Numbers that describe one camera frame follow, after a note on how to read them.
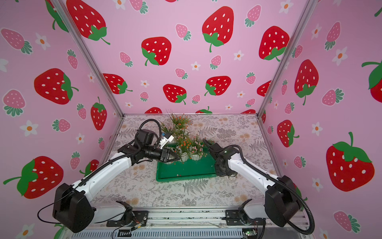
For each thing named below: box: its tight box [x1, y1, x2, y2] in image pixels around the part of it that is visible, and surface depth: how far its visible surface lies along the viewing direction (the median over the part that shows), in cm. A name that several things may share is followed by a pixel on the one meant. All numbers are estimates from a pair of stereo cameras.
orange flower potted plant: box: [176, 137, 193, 163], surface depth 88 cm
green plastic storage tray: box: [156, 145, 217, 183], surface depth 93 cm
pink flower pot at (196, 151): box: [189, 134, 208, 161], surface depth 88 cm
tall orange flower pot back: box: [166, 108, 192, 137], surface depth 101 cm
